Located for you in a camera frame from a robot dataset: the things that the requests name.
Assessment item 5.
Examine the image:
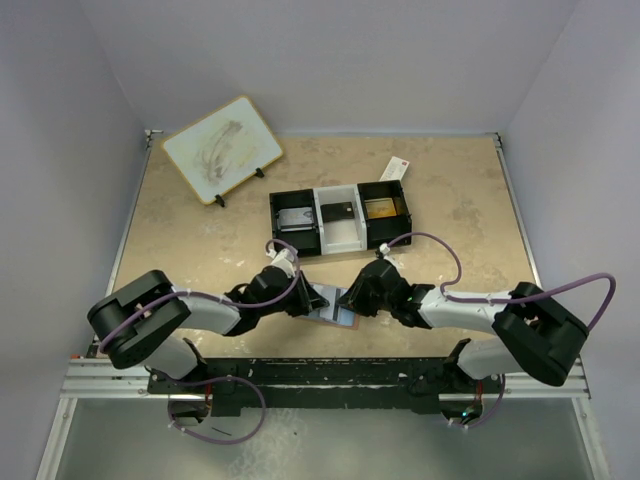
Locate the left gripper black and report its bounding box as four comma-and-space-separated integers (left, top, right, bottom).
258, 269, 329, 316

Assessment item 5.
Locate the white card with portrait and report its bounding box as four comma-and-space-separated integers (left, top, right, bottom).
314, 284, 355, 327

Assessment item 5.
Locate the pink leather card holder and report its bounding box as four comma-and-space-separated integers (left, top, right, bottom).
303, 284, 359, 330

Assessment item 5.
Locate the silver striped card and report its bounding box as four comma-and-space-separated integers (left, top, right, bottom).
277, 207, 314, 232

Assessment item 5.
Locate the gold card from holder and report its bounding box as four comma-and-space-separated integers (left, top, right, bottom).
364, 198, 398, 219

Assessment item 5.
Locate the black card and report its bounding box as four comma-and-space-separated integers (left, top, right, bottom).
320, 202, 355, 223

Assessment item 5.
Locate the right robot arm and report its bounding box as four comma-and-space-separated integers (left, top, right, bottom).
338, 259, 589, 391

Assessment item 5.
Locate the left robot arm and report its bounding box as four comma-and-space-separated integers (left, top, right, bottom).
87, 266, 330, 392

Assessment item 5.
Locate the black left plastic bin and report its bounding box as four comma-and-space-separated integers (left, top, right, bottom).
269, 189, 321, 257

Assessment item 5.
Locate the black plastic bin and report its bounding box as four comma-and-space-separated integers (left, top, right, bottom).
269, 189, 321, 257
357, 180, 412, 250

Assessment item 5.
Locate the black right plastic bin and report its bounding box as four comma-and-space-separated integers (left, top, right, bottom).
357, 180, 412, 250

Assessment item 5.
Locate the white plastic bin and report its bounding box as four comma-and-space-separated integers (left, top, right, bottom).
313, 184, 367, 256

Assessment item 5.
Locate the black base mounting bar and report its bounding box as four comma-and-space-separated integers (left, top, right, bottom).
147, 357, 504, 417

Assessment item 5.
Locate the white red paper box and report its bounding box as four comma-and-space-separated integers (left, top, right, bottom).
379, 156, 410, 182

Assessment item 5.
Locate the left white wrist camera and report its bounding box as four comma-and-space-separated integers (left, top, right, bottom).
266, 247, 298, 278

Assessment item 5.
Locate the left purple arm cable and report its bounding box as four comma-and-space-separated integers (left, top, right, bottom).
98, 238, 302, 359

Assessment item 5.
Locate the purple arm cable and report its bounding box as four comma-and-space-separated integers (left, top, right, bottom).
382, 232, 617, 331
98, 238, 302, 359

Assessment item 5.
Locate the purple base cable loop left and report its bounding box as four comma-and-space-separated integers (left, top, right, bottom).
167, 376, 266, 445

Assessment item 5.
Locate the whiteboard with yellow frame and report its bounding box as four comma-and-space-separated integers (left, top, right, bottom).
161, 95, 284, 205

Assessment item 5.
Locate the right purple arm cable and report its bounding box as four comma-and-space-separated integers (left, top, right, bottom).
382, 232, 617, 331

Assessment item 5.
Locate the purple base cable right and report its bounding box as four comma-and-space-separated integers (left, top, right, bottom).
447, 374, 506, 431

